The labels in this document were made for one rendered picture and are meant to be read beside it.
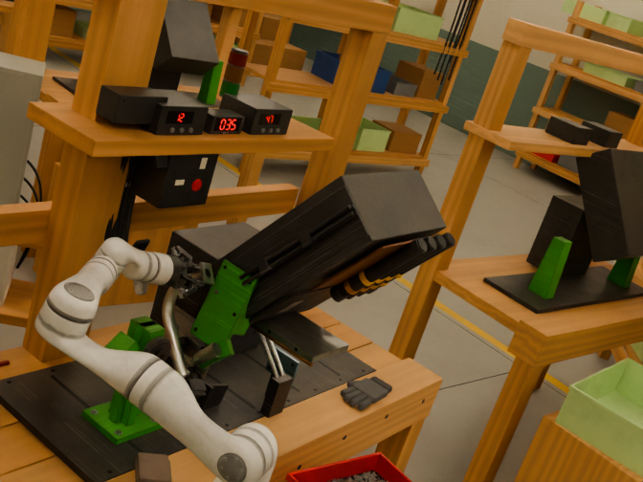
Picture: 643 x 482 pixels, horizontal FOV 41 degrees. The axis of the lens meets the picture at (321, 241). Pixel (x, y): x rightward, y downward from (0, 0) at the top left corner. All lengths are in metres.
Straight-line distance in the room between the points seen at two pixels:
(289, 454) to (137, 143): 0.85
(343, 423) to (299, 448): 0.20
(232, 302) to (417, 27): 6.36
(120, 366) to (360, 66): 1.54
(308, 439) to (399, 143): 6.69
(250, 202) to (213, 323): 0.68
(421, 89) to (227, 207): 6.15
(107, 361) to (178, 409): 0.16
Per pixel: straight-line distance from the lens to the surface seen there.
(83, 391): 2.24
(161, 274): 2.03
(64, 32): 9.72
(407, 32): 8.25
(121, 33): 2.06
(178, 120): 2.14
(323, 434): 2.34
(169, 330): 2.22
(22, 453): 2.05
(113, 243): 1.91
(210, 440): 1.53
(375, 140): 8.48
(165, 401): 1.55
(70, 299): 1.61
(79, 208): 2.18
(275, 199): 2.87
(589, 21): 11.27
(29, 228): 2.23
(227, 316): 2.18
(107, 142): 1.98
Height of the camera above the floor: 2.10
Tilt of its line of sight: 19 degrees down
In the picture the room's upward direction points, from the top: 18 degrees clockwise
